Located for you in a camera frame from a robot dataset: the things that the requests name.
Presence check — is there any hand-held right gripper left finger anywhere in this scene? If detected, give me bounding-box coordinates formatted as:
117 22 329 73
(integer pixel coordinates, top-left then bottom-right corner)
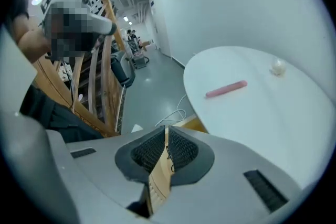
44 125 166 224

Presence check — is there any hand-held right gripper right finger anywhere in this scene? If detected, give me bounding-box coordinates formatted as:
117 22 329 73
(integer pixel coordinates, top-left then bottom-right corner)
151 125 311 224

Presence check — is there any red pen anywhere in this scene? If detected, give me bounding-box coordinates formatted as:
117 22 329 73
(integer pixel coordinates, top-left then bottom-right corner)
205 80 248 99

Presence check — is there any small beige round object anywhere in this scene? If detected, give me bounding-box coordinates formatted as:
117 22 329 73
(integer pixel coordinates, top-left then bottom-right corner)
269 58 287 77

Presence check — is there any person's left forearm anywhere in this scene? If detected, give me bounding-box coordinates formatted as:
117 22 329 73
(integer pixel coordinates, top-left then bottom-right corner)
11 14 54 64

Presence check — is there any white kidney-shaped desk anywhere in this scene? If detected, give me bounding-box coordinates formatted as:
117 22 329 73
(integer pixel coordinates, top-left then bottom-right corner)
182 45 336 192

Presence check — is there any white panel with black dots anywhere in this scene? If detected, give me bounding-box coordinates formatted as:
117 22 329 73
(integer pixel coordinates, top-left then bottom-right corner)
88 0 103 17

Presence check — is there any black grey cleaning machine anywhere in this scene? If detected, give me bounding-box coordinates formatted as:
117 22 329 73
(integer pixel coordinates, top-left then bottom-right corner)
110 50 136 86

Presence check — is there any metal cart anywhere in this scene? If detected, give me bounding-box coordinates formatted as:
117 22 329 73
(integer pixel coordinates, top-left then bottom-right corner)
131 41 152 70

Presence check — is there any white door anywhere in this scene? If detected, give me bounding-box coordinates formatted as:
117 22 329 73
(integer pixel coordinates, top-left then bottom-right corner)
150 0 174 59

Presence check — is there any white power cable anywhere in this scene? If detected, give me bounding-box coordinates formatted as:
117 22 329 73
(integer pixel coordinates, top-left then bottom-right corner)
155 94 187 127

